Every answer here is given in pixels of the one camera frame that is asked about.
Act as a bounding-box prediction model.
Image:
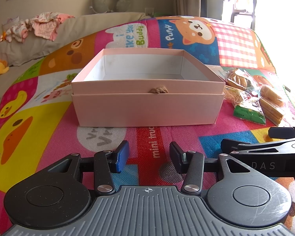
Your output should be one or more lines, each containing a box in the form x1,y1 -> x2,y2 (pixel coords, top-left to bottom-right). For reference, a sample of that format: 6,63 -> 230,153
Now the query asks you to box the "green snack packet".
233,97 -> 266,125

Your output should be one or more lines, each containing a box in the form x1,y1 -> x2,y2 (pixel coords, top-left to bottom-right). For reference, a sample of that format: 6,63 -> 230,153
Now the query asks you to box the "bread bun plain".
260,85 -> 284,107

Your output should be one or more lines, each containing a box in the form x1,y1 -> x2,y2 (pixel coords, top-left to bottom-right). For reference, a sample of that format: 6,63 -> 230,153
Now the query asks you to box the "bread bun red label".
226,68 -> 257,91

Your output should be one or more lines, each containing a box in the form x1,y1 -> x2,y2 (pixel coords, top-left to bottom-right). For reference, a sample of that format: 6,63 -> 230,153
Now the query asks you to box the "pink cardboard box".
71,48 -> 225,127

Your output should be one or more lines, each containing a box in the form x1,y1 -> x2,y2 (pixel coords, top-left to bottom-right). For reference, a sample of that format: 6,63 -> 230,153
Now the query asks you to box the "sesame stick snack packet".
223,85 -> 250,107

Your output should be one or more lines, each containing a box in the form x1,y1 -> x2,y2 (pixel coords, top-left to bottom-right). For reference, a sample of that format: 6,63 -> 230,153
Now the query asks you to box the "colourful cartoon play mat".
0,16 -> 295,235

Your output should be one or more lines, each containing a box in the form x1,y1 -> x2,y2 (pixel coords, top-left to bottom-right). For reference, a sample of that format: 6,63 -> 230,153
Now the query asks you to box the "pink baby clothes pile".
0,12 -> 74,43

